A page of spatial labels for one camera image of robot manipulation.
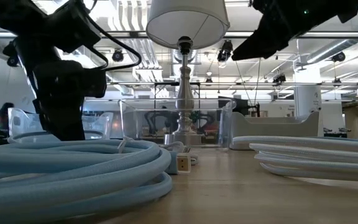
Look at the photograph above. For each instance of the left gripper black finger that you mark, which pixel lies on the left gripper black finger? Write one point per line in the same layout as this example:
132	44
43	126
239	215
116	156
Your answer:
64	121

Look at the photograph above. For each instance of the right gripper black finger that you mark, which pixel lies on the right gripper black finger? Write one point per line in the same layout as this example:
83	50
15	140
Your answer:
253	46

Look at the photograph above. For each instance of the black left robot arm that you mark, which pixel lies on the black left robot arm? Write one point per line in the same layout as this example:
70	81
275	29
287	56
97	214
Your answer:
17	15

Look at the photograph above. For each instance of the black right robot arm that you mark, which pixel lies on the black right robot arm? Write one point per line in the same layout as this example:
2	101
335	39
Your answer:
322	9

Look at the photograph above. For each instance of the black ceiling track light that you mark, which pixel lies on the black ceiling track light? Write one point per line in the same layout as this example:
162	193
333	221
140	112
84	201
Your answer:
11	60
339	57
225	51
279	78
117	55

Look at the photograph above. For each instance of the low clear plastic bin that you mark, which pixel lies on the low clear plastic bin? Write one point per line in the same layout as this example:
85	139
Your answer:
20	123

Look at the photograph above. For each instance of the black background monitor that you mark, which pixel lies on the black background monitor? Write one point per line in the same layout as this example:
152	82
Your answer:
241	107

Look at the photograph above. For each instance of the white fabric lamp shade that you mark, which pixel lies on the white fabric lamp shade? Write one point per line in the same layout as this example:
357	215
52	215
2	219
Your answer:
185	18

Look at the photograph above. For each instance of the white round column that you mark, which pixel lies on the white round column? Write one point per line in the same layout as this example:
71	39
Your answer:
308	99

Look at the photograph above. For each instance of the silver metal lamp stand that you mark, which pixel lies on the silver metal lamp stand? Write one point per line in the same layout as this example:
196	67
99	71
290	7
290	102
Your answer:
184	93

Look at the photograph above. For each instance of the grey plastic bin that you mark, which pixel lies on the grey plastic bin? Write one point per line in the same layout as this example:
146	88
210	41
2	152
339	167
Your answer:
275	127

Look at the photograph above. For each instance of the tall clear plastic bin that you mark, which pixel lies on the tall clear plastic bin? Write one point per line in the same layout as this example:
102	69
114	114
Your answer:
222	124

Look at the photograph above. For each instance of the black overhead crossbar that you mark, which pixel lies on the black overhead crossbar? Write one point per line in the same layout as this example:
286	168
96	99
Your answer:
138	35

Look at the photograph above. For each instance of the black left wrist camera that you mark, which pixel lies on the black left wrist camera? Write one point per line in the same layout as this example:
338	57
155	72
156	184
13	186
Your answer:
76	28

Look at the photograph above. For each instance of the silver ceiling air duct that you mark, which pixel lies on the silver ceiling air duct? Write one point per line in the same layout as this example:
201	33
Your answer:
328	53

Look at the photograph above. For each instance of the black background rack rail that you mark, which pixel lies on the black background rack rail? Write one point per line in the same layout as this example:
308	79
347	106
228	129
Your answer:
135	83

